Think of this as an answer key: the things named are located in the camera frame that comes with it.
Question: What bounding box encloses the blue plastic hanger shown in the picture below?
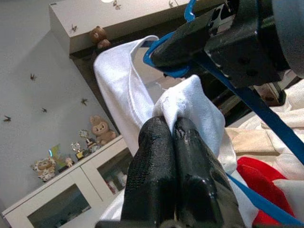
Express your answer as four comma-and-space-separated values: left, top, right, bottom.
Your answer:
142, 0, 304, 226

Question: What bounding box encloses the yellow green standing card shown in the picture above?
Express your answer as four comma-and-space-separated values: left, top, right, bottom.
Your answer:
48, 143, 65, 171

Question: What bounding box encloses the beige plush toy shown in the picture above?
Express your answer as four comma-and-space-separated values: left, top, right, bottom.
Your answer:
32, 158, 57, 182

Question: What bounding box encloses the red polo shirt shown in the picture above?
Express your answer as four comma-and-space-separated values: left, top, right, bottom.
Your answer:
236, 156, 295, 226

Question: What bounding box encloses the brown teddy bear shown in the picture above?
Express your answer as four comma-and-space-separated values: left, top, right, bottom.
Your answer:
89, 115, 117, 145

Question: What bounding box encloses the small trophy black base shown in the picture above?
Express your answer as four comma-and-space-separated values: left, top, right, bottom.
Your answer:
70, 142, 86, 160

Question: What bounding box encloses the white T-shirt red black print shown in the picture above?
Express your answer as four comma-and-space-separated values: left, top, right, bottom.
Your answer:
93, 35, 259, 228

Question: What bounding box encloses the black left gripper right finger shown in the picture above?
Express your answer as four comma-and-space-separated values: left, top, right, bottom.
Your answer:
172, 118, 245, 228

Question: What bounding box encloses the silver trophy figure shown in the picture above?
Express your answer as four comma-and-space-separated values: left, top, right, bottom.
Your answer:
79, 129, 102, 154

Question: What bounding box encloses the large white garment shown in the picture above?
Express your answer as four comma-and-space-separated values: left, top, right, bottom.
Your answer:
237, 78, 304, 181

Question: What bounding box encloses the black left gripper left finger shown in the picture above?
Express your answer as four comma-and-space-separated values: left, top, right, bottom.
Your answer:
121, 116, 179, 228

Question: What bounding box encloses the beige wall cabinet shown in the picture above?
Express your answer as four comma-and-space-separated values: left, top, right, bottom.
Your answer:
49, 0, 228, 54

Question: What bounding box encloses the white glass door cabinet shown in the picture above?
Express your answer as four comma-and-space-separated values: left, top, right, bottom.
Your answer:
1, 135, 133, 228

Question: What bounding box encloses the small dark brown teddy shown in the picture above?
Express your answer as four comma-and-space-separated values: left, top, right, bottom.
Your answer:
89, 25, 112, 50

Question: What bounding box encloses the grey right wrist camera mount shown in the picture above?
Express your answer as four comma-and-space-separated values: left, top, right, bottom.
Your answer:
272, 0, 304, 79

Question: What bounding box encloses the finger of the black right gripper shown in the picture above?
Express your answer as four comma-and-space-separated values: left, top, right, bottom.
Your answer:
148, 10, 213, 72

